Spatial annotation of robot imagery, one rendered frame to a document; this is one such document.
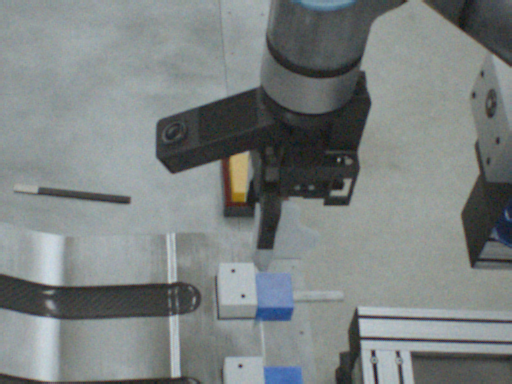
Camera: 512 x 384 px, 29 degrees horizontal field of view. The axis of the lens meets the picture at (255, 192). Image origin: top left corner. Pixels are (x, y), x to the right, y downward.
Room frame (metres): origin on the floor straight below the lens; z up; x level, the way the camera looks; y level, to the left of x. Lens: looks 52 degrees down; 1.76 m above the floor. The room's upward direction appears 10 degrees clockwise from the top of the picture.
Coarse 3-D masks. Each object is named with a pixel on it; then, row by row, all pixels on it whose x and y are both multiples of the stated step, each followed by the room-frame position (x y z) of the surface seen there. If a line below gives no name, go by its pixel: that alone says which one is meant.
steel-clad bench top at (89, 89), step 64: (0, 0) 1.01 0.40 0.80; (64, 0) 1.04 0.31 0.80; (128, 0) 1.06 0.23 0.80; (192, 0) 1.08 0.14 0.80; (256, 0) 1.11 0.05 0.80; (0, 64) 0.89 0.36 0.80; (64, 64) 0.91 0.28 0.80; (128, 64) 0.93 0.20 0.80; (192, 64) 0.96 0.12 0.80; (256, 64) 0.98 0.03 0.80; (0, 128) 0.79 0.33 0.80; (64, 128) 0.80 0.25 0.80; (128, 128) 0.82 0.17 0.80; (0, 192) 0.69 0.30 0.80; (128, 192) 0.72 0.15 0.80; (192, 192) 0.74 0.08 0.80
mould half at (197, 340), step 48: (0, 240) 0.55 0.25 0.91; (48, 240) 0.57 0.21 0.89; (96, 240) 0.59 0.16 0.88; (144, 240) 0.60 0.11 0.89; (192, 240) 0.61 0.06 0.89; (240, 240) 0.62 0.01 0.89; (0, 336) 0.44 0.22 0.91; (48, 336) 0.46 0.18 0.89; (96, 336) 0.47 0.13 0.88; (144, 336) 0.48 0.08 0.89; (192, 336) 0.49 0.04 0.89; (240, 336) 0.50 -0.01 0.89
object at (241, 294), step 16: (224, 272) 0.55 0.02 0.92; (240, 272) 0.56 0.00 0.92; (224, 288) 0.54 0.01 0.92; (240, 288) 0.54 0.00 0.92; (256, 288) 0.55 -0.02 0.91; (272, 288) 0.55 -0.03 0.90; (288, 288) 0.56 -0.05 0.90; (224, 304) 0.52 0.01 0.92; (240, 304) 0.52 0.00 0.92; (256, 304) 0.52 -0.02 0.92; (272, 304) 0.54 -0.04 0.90; (288, 304) 0.54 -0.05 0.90; (272, 320) 0.53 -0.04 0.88; (288, 320) 0.54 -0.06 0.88
